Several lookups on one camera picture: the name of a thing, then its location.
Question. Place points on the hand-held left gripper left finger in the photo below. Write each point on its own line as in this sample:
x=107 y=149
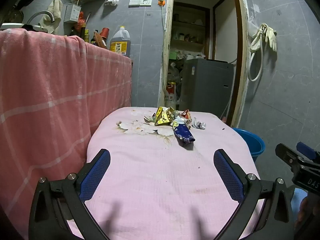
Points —
x=95 y=175

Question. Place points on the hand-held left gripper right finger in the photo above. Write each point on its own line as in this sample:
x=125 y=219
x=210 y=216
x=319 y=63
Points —
x=228 y=176

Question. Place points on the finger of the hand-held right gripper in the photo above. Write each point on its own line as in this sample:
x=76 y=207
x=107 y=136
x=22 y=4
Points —
x=287 y=156
x=307 y=150

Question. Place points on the blue plastic bucket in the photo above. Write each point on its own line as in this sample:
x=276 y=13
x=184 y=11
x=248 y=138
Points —
x=252 y=142

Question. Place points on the silver wrapper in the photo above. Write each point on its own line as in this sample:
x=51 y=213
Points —
x=198 y=125

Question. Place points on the blue snack wrapper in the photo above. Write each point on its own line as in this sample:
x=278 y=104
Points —
x=183 y=133

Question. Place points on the red snack wrapper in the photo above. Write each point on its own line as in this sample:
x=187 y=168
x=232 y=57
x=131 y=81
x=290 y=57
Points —
x=186 y=115

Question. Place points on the yellow snack wrapper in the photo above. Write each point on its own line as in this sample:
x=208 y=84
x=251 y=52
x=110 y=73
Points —
x=162 y=120

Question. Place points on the person's right hand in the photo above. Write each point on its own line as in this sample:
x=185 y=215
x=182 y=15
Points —
x=306 y=212

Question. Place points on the light blue cloth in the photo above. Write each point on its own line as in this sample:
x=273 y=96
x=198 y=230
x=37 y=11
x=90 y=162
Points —
x=298 y=198

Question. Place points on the pink floral tablecloth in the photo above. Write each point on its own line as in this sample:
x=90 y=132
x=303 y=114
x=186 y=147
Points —
x=155 y=180

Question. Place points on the grey refrigerator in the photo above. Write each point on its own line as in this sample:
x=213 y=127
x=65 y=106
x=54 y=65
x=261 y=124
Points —
x=207 y=87

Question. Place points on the pink checked cloth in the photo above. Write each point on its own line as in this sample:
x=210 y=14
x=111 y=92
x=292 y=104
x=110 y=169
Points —
x=50 y=92

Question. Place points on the white and red sack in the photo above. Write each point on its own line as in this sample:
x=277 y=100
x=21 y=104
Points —
x=171 y=96

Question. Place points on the cream rubber glove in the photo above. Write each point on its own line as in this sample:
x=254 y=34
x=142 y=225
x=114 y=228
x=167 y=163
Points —
x=271 y=37
x=256 y=42

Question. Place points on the green box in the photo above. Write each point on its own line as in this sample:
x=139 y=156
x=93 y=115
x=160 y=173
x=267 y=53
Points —
x=175 y=55

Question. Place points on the large cooking oil jug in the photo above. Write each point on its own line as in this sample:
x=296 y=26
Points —
x=120 y=42

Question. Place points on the dark glass bottle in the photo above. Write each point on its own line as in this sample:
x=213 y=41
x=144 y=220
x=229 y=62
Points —
x=93 y=40

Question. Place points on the clear plastic bag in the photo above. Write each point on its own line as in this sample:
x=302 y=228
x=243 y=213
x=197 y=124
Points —
x=252 y=22

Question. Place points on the yellow capped sauce bottle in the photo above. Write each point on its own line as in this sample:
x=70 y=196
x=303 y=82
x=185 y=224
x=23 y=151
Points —
x=86 y=36

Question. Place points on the red cup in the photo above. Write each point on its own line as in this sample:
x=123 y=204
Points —
x=105 y=32

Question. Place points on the wooden shelf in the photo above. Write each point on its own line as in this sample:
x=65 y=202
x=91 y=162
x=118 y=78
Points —
x=190 y=30

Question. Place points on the orange red plastic bag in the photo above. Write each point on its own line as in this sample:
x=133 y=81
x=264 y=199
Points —
x=81 y=21

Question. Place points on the perforated metal utensil holder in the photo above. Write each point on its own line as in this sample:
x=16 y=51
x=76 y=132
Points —
x=72 y=13

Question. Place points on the metal faucet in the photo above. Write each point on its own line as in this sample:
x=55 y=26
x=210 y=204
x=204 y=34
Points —
x=47 y=13

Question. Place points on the beige towel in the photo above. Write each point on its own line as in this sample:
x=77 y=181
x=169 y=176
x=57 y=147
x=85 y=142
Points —
x=56 y=10

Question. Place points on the orange plug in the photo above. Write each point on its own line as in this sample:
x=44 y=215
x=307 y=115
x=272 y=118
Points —
x=161 y=2

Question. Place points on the wooden door frame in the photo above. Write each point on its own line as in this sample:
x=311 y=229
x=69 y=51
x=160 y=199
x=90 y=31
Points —
x=166 y=55

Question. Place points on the white wall switch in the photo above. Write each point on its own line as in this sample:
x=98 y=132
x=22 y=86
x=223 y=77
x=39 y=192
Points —
x=135 y=1

